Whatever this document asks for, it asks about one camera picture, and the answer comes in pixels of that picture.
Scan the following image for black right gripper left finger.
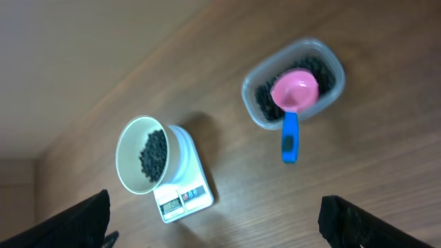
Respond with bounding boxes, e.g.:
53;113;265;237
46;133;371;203
1;189;119;248

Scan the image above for pink scoop blue handle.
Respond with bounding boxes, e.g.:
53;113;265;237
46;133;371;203
270;69;319;163

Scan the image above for clear plastic bean container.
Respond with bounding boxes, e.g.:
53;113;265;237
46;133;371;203
241;38;346;130

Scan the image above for white digital kitchen scale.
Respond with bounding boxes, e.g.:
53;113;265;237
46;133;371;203
153;125;214;223

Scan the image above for black beans in container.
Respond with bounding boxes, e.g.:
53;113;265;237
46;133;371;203
255;56;336;121

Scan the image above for white bowl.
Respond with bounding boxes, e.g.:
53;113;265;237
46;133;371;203
115;116;183;195

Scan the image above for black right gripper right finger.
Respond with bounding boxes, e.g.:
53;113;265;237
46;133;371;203
318;196;432;248

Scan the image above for black beans in bowl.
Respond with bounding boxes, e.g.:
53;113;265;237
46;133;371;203
139;130;167;183

